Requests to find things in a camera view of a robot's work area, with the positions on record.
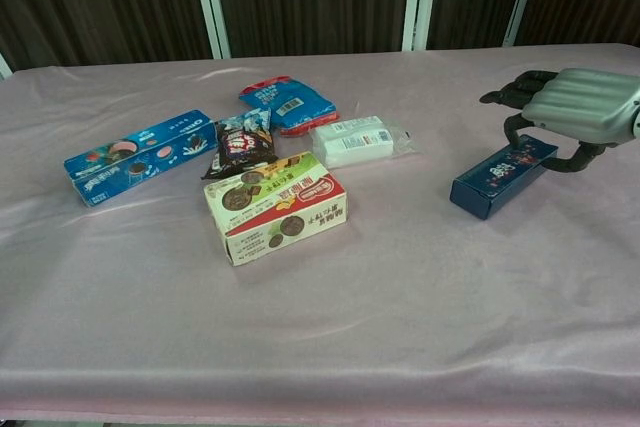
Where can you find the pink tablecloth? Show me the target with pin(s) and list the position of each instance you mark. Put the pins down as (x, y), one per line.
(320, 322)

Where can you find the green white biscuit box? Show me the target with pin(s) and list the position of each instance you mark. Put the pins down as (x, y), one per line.
(275, 207)

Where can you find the blue glasses case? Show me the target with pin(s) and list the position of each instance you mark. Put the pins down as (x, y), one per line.
(500, 177)

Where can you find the blue red snack bag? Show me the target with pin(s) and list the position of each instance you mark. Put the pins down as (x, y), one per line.
(290, 104)

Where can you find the white tissue pack in plastic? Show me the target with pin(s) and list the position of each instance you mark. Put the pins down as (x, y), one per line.
(352, 142)

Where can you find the black snack bag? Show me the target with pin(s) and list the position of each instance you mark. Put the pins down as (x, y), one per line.
(242, 149)

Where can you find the long blue cookie pack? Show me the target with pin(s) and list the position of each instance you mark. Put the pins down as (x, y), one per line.
(130, 159)

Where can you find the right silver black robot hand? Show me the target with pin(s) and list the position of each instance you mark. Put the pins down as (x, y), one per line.
(585, 102)

